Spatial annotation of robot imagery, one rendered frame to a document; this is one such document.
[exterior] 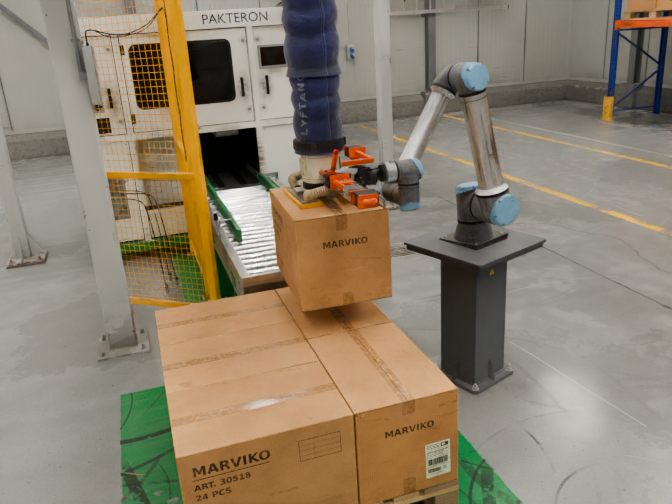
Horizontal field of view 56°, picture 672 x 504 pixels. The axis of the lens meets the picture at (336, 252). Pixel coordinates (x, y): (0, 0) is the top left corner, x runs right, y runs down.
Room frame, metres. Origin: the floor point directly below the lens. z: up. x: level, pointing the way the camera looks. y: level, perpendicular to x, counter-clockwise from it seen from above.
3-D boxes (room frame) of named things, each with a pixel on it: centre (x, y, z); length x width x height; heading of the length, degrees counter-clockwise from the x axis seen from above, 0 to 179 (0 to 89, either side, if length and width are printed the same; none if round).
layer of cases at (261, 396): (2.38, 0.25, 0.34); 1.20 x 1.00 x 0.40; 17
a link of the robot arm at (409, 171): (2.62, -0.32, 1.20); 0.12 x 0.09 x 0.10; 107
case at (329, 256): (2.74, 0.04, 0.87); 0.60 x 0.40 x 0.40; 14
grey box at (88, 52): (3.55, 1.25, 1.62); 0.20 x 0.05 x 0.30; 17
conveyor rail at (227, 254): (4.13, 0.81, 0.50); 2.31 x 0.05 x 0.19; 17
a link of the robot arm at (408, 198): (2.62, -0.32, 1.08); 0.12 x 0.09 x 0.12; 24
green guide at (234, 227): (4.49, 0.86, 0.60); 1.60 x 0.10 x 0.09; 17
